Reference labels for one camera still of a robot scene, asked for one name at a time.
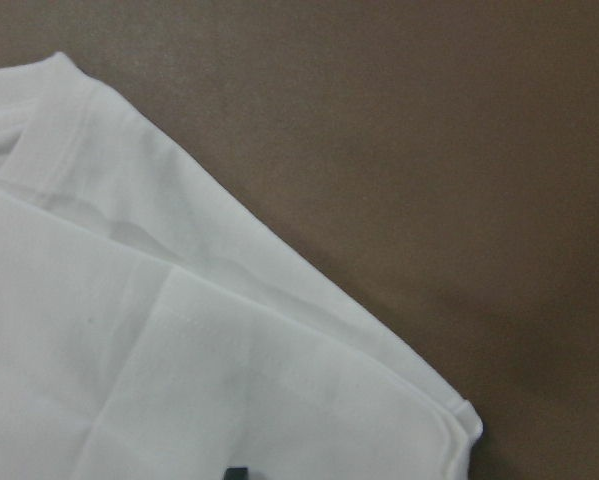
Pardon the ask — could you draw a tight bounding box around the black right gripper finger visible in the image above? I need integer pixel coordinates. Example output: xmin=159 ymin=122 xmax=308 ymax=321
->
xmin=224 ymin=466 xmax=249 ymax=480

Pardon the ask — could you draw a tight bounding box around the white long-sleeve printed shirt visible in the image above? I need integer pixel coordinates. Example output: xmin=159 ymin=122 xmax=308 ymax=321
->
xmin=0 ymin=53 xmax=483 ymax=479

